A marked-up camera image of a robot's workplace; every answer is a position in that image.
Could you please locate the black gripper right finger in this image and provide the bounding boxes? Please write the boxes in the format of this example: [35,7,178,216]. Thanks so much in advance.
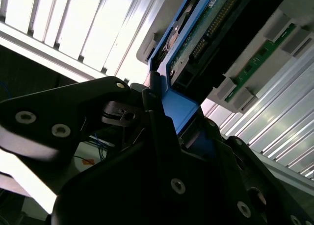
[195,108,314,225]

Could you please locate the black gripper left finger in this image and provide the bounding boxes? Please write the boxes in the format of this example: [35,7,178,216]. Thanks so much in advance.
[0,72,189,200]

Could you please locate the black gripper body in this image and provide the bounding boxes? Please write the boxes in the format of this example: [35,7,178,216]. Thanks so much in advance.
[50,142,247,225]

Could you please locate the hard disk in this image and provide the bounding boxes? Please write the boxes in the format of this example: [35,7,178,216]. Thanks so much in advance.
[148,0,288,159]

